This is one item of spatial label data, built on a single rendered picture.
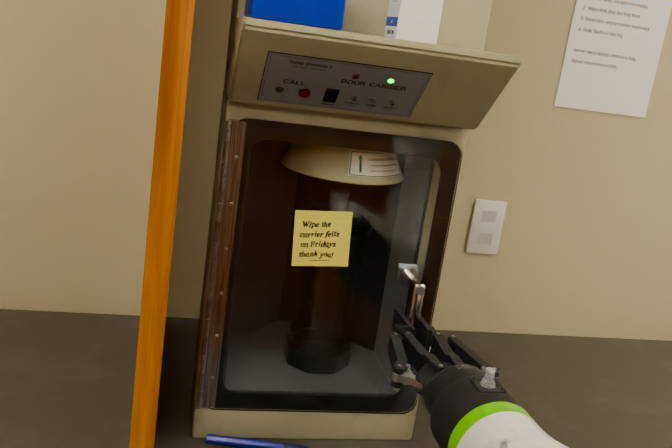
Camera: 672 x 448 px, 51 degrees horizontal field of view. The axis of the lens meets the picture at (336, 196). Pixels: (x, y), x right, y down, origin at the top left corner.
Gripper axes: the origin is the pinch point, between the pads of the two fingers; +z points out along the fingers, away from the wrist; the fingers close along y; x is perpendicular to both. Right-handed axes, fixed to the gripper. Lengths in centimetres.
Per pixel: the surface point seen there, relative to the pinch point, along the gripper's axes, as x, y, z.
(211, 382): 11.1, 25.0, 4.5
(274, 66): -31.8, 22.5, -2.1
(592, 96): -31, -49, 49
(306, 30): -36.2, 20.0, -5.9
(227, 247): -7.9, 24.8, 4.5
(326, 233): -10.8, 12.3, 4.5
